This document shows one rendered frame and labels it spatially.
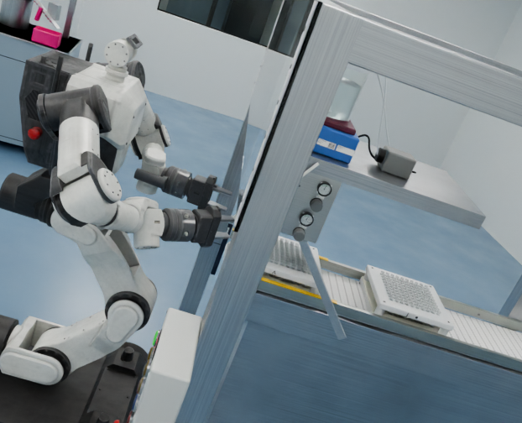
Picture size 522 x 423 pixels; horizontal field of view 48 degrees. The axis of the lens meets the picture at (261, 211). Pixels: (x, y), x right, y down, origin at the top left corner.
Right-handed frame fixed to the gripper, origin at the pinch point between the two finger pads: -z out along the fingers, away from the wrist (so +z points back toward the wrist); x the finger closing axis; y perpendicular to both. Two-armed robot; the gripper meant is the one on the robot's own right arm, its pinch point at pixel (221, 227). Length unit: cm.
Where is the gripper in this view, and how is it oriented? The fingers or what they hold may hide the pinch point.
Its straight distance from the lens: 163.9
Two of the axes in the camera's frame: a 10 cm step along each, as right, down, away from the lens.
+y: 4.9, 4.9, -7.2
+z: -8.1, -0.5, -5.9
